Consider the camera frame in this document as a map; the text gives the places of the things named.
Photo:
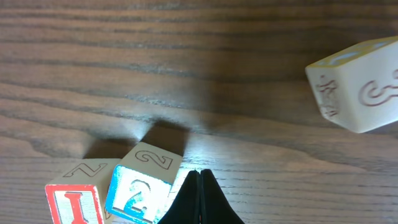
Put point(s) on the red letter I block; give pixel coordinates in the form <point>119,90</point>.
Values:
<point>78,195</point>

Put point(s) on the blue number 2 block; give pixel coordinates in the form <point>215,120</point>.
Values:
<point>141,183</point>

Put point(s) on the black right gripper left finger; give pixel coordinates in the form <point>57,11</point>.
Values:
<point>185,208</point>

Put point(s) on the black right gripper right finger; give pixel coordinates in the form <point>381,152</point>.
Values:
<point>214,207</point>

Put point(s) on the white blue tilted block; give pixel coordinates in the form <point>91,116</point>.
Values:
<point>356,88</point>

